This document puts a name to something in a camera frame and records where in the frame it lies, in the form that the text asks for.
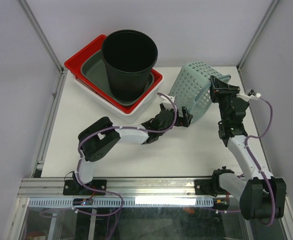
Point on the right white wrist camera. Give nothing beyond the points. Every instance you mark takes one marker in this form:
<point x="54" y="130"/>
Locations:
<point x="252" y="95"/>

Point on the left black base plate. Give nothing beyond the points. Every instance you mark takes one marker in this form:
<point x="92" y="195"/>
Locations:
<point x="96" y="188"/>

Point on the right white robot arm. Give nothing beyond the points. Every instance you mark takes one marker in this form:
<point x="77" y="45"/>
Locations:
<point x="261" y="196"/>

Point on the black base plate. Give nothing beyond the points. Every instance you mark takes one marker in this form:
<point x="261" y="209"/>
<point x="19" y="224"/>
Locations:
<point x="204" y="186"/>
<point x="96" y="188"/>

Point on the left aluminium frame post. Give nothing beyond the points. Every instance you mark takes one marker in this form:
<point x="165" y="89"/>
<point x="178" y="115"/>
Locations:
<point x="40" y="34"/>

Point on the red plastic tray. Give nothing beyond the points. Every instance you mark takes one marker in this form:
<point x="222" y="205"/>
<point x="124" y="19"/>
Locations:
<point x="74" y="64"/>

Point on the white slotted cable duct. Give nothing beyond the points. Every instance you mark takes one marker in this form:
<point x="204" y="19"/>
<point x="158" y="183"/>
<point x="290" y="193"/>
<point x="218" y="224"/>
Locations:
<point x="127" y="202"/>

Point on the teal perforated plastic basket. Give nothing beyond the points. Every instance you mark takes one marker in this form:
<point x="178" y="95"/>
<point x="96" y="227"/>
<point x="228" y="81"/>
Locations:
<point x="191" y="88"/>

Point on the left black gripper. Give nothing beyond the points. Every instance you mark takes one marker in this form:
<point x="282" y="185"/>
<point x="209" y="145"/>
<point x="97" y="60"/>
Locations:
<point x="185" y="121"/>

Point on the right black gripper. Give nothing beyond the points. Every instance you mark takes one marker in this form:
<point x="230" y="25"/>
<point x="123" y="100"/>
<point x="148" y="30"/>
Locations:
<point x="219" y="88"/>

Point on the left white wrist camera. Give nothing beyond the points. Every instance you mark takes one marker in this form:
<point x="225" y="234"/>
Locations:
<point x="167" y="101"/>

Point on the grey plastic tray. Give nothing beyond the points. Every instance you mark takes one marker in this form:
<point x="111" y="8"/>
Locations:
<point x="94" y="70"/>

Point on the aluminium mounting rail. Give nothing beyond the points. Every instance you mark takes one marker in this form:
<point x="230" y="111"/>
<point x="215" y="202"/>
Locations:
<point x="127" y="187"/>

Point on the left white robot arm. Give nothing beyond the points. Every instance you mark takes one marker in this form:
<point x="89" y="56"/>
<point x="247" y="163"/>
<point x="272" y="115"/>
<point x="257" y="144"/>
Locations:
<point x="100" y="137"/>

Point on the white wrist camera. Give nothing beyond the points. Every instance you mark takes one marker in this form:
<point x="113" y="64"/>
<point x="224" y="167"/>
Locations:
<point x="167" y="101"/>
<point x="252" y="95"/>

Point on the white plastic bin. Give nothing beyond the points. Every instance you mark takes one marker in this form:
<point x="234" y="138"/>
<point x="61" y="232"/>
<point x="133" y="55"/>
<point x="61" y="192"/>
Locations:
<point x="126" y="117"/>

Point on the aluminium frame post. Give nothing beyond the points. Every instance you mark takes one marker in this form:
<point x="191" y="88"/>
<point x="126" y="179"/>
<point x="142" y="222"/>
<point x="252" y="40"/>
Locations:
<point x="40" y="34"/>
<point x="262" y="24"/>

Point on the right aluminium frame post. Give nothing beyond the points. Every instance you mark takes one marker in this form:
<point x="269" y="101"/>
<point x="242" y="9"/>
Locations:
<point x="262" y="24"/>

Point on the large black plastic bucket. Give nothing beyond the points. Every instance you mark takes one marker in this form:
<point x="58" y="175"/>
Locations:
<point x="129" y="56"/>

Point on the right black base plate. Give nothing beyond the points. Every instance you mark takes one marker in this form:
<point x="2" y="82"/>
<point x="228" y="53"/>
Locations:
<point x="204" y="186"/>

